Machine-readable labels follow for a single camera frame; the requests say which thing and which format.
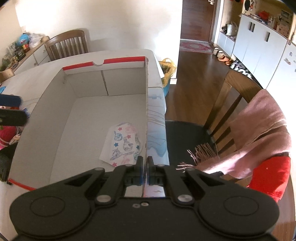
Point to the wooden chair with scarf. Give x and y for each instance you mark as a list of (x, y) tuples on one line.
[(247, 90)]

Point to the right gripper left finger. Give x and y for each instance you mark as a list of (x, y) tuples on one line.
[(137, 172)]

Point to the low white sideboard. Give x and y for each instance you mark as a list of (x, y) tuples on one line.
[(34, 57)]

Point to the blue print table mat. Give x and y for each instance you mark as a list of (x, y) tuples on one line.
[(156, 145)]

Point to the wooden chair at wall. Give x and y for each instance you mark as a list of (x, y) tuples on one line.
[(66, 44)]

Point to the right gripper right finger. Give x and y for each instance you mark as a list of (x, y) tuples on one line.
[(155, 172)]

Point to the black chair seat cushion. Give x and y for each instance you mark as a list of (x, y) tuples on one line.
[(182, 136)]

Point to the red patterned doormat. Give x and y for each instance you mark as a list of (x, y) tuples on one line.
[(195, 46)]

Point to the white red cardboard box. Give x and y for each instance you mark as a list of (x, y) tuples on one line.
[(75, 106)]

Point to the cartoon print face mask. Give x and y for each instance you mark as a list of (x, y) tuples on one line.
[(122, 145)]

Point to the yellow plastic bag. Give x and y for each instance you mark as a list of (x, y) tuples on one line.
[(168, 67)]

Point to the pink fringed scarf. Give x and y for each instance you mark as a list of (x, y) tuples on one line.
[(259, 133)]

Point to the wooden door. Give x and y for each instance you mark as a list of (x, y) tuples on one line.
[(198, 19)]

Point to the red cloth on chair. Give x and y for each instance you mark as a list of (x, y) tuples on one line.
[(271, 177)]

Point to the white cabinet with shelves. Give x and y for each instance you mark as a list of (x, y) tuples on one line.
[(255, 35)]

